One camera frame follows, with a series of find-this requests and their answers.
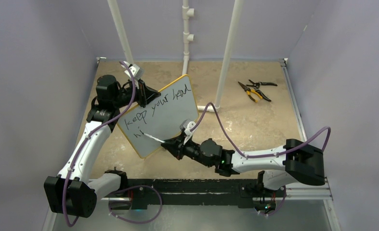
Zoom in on aluminium front frame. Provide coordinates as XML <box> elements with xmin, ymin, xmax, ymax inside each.
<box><xmin>41</xmin><ymin>177</ymin><xmax>341</xmax><ymax>231</ymax></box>

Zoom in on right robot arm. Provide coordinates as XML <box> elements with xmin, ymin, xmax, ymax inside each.
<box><xmin>161</xmin><ymin>135</ymin><xmax>325</xmax><ymax>196</ymax></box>

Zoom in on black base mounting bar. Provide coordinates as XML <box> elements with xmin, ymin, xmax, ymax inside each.
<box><xmin>107</xmin><ymin>179</ymin><xmax>285</xmax><ymax>209</ymax></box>

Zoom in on black handled wire cutters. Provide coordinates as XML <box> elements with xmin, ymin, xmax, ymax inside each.
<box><xmin>247</xmin><ymin>79</ymin><xmax>278</xmax><ymax>90</ymax></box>

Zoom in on aluminium rail right edge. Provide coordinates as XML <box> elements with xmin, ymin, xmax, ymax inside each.
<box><xmin>278</xmin><ymin>58</ymin><xmax>307</xmax><ymax>141</ymax></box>

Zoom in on yellow handled needle-nose pliers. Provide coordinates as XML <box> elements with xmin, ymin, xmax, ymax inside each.
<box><xmin>238</xmin><ymin>81</ymin><xmax>272</xmax><ymax>103</ymax></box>

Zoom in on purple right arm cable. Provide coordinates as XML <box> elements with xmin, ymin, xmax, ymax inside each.
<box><xmin>189</xmin><ymin>103</ymin><xmax>331</xmax><ymax>218</ymax></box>

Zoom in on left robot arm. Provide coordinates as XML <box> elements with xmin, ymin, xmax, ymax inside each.
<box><xmin>44</xmin><ymin>75</ymin><xmax>160</xmax><ymax>227</ymax></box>

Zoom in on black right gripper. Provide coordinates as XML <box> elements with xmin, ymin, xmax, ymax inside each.
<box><xmin>162</xmin><ymin>132</ymin><xmax>213</xmax><ymax>167</ymax></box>

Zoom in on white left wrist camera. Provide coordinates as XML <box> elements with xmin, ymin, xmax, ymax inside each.
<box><xmin>124</xmin><ymin>64</ymin><xmax>144</xmax><ymax>89</ymax></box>

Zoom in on black whiteboard marker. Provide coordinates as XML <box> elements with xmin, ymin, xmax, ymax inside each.
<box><xmin>144</xmin><ymin>133</ymin><xmax>165</xmax><ymax>143</ymax></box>

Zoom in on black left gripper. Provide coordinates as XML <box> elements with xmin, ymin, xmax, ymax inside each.
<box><xmin>113</xmin><ymin>78</ymin><xmax>160</xmax><ymax>108</ymax></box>

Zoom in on white PVC pipe frame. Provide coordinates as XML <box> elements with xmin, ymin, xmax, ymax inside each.
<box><xmin>107</xmin><ymin>0</ymin><xmax>245</xmax><ymax>113</ymax></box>

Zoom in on yellow framed whiteboard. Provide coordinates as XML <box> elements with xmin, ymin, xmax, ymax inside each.
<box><xmin>118</xmin><ymin>75</ymin><xmax>199</xmax><ymax>159</ymax></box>

